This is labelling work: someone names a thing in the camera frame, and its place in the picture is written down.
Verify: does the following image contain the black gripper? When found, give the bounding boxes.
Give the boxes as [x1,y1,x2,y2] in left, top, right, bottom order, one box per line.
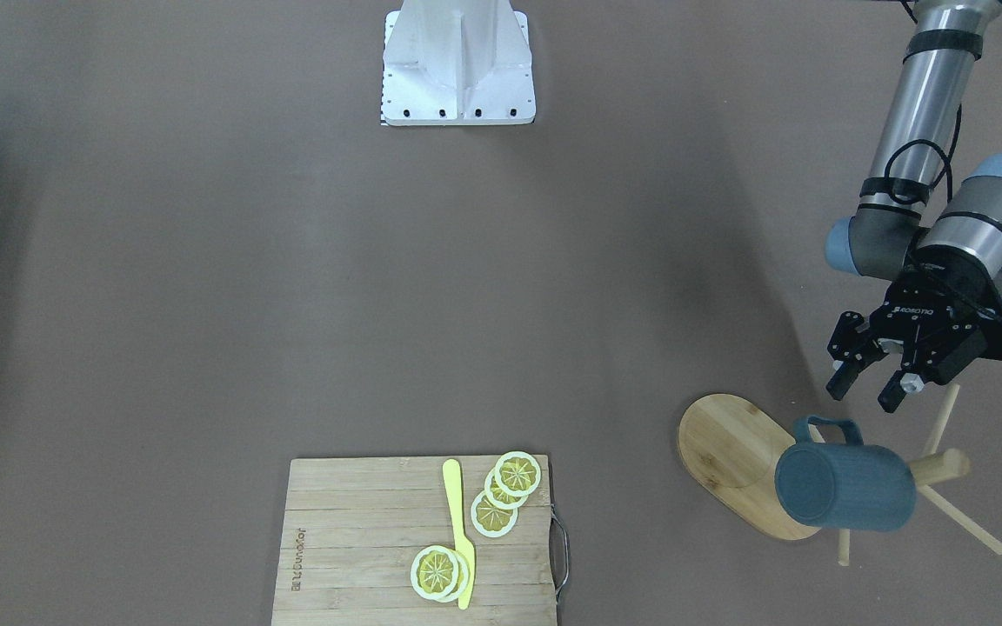
[825,247,1002,414]

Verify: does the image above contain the dark blue cup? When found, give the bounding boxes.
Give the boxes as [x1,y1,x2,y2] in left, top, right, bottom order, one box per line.
[774,415,916,532]

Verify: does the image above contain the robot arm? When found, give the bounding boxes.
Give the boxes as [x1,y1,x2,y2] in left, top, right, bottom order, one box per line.
[825,1,1002,413]

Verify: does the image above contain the wooden cup rack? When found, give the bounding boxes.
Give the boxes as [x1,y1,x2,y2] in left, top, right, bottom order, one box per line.
[677,383,1002,566]

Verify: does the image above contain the lemon slice middle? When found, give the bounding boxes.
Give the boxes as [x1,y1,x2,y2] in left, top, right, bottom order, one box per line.
[484,469,529,510]

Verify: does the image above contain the yellow plastic knife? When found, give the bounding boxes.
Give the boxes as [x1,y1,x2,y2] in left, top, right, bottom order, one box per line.
[442,458,477,610]

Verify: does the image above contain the lemon slice under knife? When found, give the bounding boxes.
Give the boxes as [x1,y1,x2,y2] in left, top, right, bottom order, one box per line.
[438,550,472,603]

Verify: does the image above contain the lemon slice front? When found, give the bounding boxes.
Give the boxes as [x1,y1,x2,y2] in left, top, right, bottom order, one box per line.
[410,544,457,602]

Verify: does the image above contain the wooden cutting board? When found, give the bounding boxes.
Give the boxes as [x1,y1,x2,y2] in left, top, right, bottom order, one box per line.
[271,453,571,625]

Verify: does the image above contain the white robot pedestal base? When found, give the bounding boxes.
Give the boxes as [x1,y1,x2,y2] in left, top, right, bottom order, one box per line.
[379,1,537,127]

